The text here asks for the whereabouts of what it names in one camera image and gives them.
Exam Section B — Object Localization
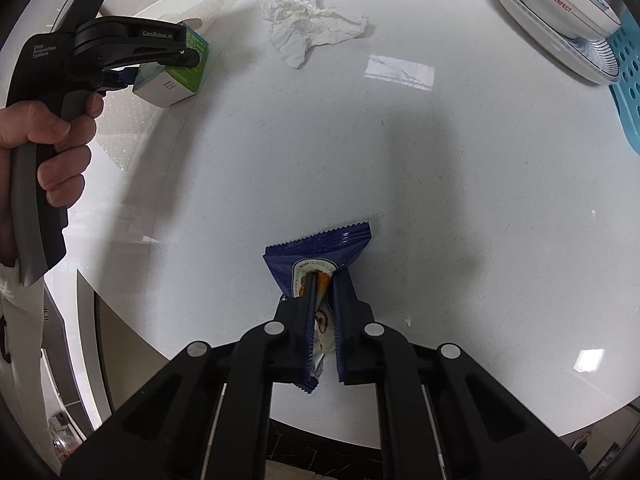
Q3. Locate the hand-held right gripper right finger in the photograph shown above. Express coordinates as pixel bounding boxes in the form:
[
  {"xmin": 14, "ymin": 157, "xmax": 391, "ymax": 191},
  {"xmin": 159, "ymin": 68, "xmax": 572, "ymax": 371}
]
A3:
[{"xmin": 330, "ymin": 268, "xmax": 591, "ymax": 480}]

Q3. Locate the green and white box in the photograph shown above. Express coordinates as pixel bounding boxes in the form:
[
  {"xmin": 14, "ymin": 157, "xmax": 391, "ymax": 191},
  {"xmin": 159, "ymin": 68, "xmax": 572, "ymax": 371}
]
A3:
[{"xmin": 132, "ymin": 29, "xmax": 210, "ymax": 109}]

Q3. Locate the crumpled white tissue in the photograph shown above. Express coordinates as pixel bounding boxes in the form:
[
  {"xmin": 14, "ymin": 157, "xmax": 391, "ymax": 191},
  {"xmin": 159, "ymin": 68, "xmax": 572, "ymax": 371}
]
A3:
[{"xmin": 260, "ymin": 0, "xmax": 370, "ymax": 70}]

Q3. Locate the person's left hand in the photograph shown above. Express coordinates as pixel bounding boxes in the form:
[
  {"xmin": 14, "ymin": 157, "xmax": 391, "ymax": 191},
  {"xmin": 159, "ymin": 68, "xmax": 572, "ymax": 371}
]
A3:
[{"xmin": 0, "ymin": 92, "xmax": 105, "ymax": 269}]

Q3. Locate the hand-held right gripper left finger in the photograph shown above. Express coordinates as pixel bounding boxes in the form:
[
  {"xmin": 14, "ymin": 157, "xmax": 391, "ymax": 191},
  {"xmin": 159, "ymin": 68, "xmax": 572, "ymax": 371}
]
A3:
[{"xmin": 60, "ymin": 270, "xmax": 321, "ymax": 480}]

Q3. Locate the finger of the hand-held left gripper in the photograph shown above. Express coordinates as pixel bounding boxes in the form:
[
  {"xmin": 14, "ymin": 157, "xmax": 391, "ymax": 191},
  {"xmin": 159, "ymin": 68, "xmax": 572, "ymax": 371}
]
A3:
[
  {"xmin": 161, "ymin": 46, "xmax": 202, "ymax": 70},
  {"xmin": 99, "ymin": 67, "xmax": 137, "ymax": 92}
]

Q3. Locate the blue snack wrapper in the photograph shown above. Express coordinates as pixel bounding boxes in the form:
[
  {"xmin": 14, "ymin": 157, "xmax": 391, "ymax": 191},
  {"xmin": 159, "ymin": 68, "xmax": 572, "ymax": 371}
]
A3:
[{"xmin": 262, "ymin": 222, "xmax": 373, "ymax": 393}]

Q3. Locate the white plate with striped rim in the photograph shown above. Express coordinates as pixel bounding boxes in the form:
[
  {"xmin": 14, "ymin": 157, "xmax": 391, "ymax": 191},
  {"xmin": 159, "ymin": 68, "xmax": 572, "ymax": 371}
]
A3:
[{"xmin": 488, "ymin": 0, "xmax": 624, "ymax": 86}]

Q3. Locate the light blue perforated basket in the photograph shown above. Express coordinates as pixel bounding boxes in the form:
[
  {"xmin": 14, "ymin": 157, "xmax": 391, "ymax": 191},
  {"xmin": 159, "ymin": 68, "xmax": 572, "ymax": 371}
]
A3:
[{"xmin": 608, "ymin": 9, "xmax": 640, "ymax": 157}]

